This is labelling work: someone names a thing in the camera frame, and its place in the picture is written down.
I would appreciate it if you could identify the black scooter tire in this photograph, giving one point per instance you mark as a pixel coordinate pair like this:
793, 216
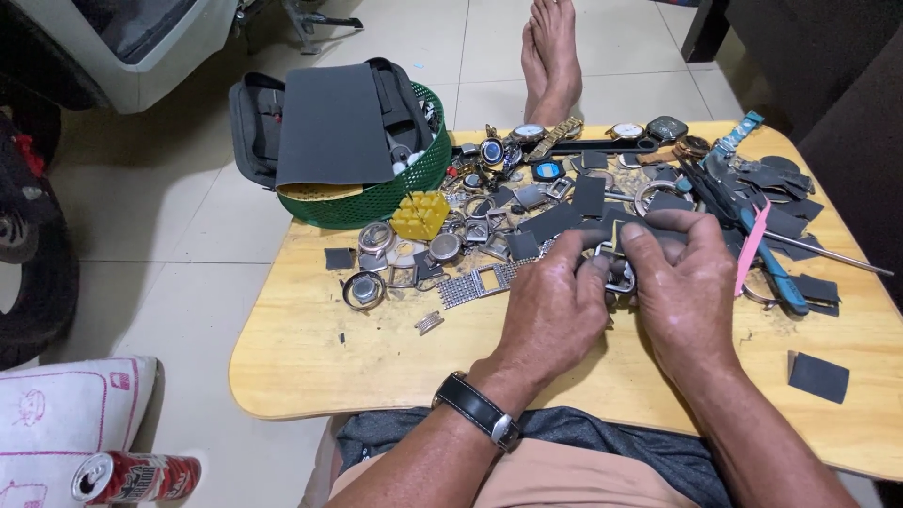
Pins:
42, 282

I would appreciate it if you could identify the blue dial round watch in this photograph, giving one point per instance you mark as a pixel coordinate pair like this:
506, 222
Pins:
492, 152

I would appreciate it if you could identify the silver watch gold metal band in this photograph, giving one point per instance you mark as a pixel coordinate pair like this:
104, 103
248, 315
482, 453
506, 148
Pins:
554, 137

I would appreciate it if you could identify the person's bare foot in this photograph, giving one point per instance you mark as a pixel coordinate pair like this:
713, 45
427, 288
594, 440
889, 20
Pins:
529, 70
561, 56

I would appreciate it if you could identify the tan sandpaper sheet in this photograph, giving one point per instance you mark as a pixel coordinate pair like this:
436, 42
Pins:
317, 191

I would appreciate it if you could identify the person's peach shorts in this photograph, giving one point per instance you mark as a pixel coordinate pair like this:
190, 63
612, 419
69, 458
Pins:
550, 480

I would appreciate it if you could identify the yellow plastic watch holder block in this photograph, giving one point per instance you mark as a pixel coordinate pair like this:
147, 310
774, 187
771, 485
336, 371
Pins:
421, 215

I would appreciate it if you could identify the person's left hand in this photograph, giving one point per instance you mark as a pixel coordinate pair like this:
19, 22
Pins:
543, 310

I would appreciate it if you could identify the silver round watch case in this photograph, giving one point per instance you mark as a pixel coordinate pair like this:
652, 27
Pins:
445, 247

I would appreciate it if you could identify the black scooter kickstand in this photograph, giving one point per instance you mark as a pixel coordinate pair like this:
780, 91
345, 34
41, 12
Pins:
310, 21

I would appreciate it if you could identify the large dark sandpaper sheet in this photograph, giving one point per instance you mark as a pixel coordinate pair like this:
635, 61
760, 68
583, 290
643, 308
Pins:
331, 123

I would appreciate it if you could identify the dark brown sofa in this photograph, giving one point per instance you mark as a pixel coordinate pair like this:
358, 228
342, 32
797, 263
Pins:
832, 84

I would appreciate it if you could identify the black zip pouch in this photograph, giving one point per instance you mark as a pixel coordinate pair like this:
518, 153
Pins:
254, 127

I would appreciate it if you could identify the green plastic basket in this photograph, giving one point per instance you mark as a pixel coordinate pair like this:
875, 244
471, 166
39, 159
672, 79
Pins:
367, 204

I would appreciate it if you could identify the square dark sandpaper piece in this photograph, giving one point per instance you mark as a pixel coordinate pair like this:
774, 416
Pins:
339, 258

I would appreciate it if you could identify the rose gold dark dial watch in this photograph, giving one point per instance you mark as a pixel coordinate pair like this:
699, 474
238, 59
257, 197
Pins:
693, 147

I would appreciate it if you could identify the heap of dark sandpaper pieces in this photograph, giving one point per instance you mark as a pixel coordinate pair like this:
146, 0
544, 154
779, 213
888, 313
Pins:
790, 211

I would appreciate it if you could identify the white printed sack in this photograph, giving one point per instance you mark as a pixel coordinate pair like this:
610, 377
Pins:
63, 409

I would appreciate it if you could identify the silver mesh watch band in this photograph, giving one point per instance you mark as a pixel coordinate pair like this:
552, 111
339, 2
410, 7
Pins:
465, 286

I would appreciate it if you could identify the person's right hand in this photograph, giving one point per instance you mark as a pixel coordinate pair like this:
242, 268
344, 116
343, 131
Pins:
688, 296

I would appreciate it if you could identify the black square dial watch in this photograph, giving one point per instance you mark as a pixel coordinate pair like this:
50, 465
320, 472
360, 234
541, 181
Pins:
667, 129

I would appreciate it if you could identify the person's grey shirt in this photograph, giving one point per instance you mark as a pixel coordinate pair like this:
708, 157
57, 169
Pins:
635, 441

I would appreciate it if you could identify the heap of watch parts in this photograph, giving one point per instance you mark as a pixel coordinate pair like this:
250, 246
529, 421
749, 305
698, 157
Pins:
487, 204

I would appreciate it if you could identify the rose gold round watch case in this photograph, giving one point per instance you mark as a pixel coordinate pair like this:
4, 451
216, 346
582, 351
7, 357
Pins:
376, 238

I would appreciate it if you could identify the thin metal rod tool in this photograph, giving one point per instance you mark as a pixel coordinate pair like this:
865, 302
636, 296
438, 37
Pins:
832, 255

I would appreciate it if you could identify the black blue round watch case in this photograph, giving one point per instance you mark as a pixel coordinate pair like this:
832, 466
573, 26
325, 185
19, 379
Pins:
547, 171

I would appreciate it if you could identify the white scooter body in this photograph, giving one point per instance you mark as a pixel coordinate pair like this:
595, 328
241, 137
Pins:
141, 49

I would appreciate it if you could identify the silver square watch case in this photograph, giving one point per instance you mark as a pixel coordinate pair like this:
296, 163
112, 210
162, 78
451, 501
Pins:
621, 282

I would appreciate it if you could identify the gold watch white dial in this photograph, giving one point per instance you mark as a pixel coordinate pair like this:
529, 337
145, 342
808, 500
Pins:
626, 130

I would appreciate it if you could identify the folded dark sandpaper piece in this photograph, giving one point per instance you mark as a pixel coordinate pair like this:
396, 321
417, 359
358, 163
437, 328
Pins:
818, 377

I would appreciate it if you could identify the small dark sandpaper strip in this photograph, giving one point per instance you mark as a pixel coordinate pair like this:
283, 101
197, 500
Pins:
614, 229

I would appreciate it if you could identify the red drink can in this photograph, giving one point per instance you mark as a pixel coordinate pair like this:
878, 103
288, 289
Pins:
137, 478

